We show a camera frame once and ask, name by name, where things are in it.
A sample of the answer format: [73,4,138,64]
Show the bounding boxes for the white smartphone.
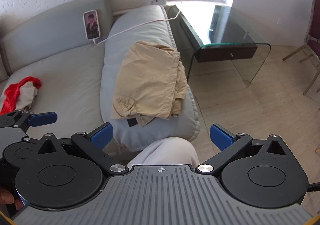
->
[83,10,101,40]

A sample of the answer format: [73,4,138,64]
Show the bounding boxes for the person's left hand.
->
[0,188,24,210]

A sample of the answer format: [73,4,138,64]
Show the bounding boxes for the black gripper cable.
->
[306,180,320,194]

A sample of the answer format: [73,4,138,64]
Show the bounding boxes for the beige cargo pants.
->
[111,41,187,126]

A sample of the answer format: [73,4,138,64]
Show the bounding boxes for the red and grey garment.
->
[1,76,42,115]

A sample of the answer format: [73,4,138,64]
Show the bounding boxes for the maroon chair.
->
[282,0,320,96]

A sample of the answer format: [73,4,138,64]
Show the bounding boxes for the white charging cable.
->
[93,0,185,46]

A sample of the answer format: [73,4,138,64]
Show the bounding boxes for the glass side table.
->
[165,4,271,86]

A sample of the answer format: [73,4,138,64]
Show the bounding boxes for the grey sofa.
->
[0,0,202,158]

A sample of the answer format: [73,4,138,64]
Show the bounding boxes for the person's light trouser leg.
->
[127,137,200,170]

